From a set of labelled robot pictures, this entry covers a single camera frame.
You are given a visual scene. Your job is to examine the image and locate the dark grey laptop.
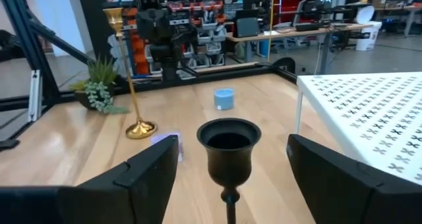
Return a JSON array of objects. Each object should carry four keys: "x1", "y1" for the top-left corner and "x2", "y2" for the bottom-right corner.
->
[{"x1": 235, "y1": 9, "x2": 260, "y2": 38}]

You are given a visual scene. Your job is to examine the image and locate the gold candle stick holder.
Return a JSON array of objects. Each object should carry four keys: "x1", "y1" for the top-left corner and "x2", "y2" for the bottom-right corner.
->
[{"x1": 102, "y1": 7, "x2": 158, "y2": 140}]

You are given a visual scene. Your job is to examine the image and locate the yellow hanging cable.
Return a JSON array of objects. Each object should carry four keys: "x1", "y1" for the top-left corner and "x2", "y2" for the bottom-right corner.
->
[{"x1": 267, "y1": 0, "x2": 276, "y2": 62}]

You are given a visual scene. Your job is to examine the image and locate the purple candle in glass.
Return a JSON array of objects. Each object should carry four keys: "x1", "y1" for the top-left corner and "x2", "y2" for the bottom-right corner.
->
[{"x1": 150, "y1": 131, "x2": 184, "y2": 163}]

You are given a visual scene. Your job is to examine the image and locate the white perforated metal shelf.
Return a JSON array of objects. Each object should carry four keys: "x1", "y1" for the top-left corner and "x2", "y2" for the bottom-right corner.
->
[{"x1": 294, "y1": 71, "x2": 422, "y2": 186}]

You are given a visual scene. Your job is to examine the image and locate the white frame bracket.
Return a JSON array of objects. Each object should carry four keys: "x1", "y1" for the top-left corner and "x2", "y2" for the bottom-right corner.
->
[{"x1": 28, "y1": 69, "x2": 43, "y2": 123}]

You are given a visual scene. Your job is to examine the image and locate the black candle stick holder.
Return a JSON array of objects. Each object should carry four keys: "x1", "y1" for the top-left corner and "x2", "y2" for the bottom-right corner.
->
[{"x1": 196, "y1": 117, "x2": 262, "y2": 224}]

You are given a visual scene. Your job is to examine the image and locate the blue candle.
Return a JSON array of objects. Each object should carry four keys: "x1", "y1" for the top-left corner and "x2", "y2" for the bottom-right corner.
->
[{"x1": 213, "y1": 88, "x2": 235, "y2": 111}]

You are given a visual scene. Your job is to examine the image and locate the blue bin under desk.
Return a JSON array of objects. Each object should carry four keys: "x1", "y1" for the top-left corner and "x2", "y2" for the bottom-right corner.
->
[{"x1": 258, "y1": 39, "x2": 270, "y2": 57}]

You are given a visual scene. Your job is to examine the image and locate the white trash bin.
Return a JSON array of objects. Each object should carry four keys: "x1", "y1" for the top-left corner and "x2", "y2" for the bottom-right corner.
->
[{"x1": 355, "y1": 5, "x2": 383, "y2": 52}]

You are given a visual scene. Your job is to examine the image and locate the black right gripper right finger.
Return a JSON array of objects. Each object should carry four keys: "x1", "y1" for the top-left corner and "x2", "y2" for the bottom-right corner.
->
[{"x1": 286, "y1": 133, "x2": 422, "y2": 224}]

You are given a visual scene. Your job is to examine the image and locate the wooden desk with grey legs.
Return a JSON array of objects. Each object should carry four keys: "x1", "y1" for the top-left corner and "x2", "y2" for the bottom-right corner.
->
[{"x1": 226, "y1": 22, "x2": 375, "y2": 75}]

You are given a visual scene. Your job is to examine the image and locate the parts bin storage rack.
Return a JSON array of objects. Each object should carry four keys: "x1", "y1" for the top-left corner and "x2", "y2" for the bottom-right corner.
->
[{"x1": 108, "y1": 0, "x2": 228, "y2": 76}]

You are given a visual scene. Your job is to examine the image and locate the black aluminium table frame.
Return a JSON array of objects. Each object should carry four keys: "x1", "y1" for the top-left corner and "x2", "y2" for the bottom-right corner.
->
[{"x1": 0, "y1": 0, "x2": 297, "y2": 152}]

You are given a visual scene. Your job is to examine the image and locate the potted succulent plant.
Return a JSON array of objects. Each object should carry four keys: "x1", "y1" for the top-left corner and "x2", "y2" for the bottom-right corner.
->
[{"x1": 68, "y1": 57, "x2": 130, "y2": 115}]

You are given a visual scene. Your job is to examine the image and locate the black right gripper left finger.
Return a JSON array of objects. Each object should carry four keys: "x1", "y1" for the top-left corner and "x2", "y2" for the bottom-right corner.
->
[{"x1": 59, "y1": 134, "x2": 179, "y2": 224}]

